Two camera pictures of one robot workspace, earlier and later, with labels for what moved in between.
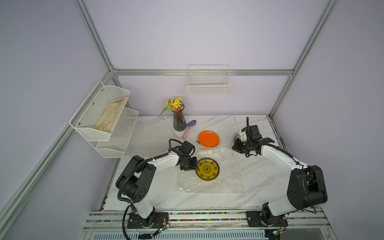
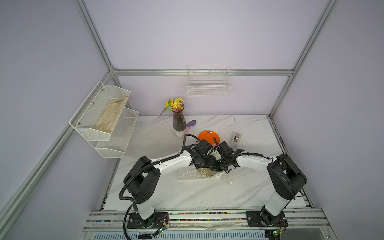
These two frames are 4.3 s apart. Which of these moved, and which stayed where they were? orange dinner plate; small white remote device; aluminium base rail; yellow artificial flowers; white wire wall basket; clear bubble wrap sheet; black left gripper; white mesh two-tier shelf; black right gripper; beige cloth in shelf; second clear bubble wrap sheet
Moved: black left gripper; black right gripper; small white remote device; clear bubble wrap sheet
Stayed: white mesh two-tier shelf; yellow artificial flowers; orange dinner plate; white wire wall basket; beige cloth in shelf; second clear bubble wrap sheet; aluminium base rail
